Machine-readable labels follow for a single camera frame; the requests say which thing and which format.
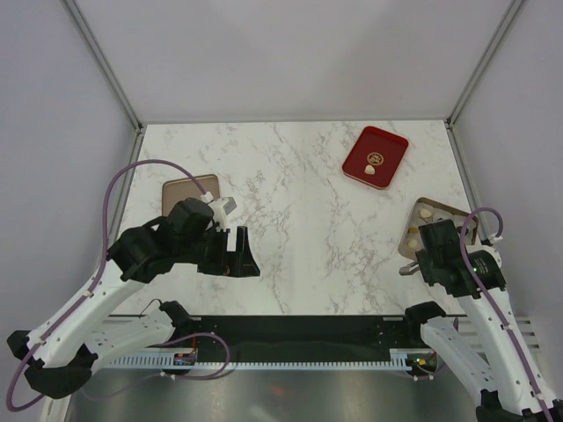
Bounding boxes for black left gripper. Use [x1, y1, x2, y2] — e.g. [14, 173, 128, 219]
[177, 225, 260, 278]

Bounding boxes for steel tongs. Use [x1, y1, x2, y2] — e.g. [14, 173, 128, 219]
[398, 261, 420, 276]

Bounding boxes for beige box lid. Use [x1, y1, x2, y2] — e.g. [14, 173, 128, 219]
[161, 174, 220, 215]

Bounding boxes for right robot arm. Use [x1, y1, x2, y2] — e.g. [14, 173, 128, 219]
[399, 246, 562, 421]

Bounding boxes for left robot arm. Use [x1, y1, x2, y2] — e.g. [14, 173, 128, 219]
[7, 193, 260, 399]

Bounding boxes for beige chocolate box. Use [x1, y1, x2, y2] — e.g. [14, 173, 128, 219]
[398, 197, 469, 261]

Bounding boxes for red square tray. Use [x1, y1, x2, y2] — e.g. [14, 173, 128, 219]
[341, 126, 409, 190]

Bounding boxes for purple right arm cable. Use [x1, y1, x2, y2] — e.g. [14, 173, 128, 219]
[395, 207, 555, 422]

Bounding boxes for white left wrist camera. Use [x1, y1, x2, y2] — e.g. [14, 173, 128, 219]
[200, 192, 237, 230]

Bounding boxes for white cable duct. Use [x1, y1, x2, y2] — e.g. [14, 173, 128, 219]
[106, 349, 434, 371]

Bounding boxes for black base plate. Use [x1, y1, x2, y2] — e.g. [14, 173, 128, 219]
[172, 315, 428, 361]

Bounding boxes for aluminium frame right post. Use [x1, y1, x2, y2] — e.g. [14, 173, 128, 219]
[444, 0, 528, 130]

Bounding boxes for aluminium frame post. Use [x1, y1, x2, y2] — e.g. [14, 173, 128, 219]
[444, 0, 528, 130]
[61, 0, 143, 133]

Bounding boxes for aluminium frame left post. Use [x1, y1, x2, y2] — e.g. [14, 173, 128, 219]
[61, 0, 143, 133]

